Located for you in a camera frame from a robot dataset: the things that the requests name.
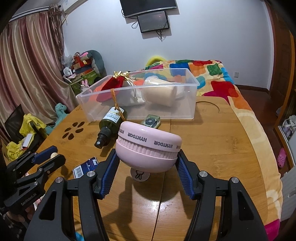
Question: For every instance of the grey shark plush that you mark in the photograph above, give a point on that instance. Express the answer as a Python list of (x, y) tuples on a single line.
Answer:
[(97, 62)]

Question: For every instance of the gourd charm with gold cord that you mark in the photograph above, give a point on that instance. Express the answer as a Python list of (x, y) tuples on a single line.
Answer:
[(116, 105)]

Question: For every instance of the teal dinosaur plush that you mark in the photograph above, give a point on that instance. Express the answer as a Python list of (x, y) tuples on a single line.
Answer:
[(60, 110)]

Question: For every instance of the colourful patchwork blanket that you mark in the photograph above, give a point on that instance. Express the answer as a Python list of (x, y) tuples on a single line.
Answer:
[(226, 139)]

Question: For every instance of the clear plastic storage bin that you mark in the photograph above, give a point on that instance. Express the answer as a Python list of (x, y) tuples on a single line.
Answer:
[(183, 108)]

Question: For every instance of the dark green spray bottle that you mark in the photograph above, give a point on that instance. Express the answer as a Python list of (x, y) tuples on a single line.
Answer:
[(109, 126)]

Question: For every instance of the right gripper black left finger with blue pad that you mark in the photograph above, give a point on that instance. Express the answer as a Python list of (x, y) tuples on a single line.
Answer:
[(55, 216)]

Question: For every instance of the yellow pillow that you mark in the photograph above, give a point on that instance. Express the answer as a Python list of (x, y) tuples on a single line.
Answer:
[(155, 59)]

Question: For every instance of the wall television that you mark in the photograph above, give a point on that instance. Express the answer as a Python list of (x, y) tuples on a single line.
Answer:
[(136, 7)]

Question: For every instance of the green mahjong tile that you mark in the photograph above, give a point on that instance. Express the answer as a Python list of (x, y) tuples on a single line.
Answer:
[(152, 121)]

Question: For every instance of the beige cylindrical container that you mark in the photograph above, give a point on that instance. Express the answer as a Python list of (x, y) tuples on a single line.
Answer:
[(159, 91)]

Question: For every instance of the small wall monitor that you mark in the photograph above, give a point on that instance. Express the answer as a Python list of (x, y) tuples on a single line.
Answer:
[(153, 21)]

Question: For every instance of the pink round device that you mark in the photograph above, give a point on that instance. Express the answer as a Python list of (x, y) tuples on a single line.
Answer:
[(146, 150)]

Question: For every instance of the red velvet pouch gold trim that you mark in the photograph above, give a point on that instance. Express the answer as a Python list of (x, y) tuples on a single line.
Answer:
[(116, 81)]

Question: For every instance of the pink satin curtain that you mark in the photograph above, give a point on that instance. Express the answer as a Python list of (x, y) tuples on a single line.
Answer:
[(31, 53)]

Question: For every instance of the white drawstring cloth pouch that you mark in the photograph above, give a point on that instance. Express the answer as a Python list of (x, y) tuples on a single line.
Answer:
[(132, 96)]

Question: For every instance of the yellow cloth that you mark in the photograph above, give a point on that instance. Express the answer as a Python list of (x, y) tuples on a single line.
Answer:
[(30, 127)]

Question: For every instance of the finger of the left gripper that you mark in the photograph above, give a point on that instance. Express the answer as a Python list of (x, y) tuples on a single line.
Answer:
[(46, 167), (29, 159)]

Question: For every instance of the white round plastic jar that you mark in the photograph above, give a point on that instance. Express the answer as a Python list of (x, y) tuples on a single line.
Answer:
[(180, 92)]

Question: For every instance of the green box stack of toys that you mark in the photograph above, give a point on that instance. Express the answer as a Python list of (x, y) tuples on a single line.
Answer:
[(80, 69)]

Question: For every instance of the pink bunny figure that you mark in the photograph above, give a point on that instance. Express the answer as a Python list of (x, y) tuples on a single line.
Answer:
[(84, 85)]

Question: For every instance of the blue card box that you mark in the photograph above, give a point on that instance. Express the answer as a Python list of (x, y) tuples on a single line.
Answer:
[(89, 165)]

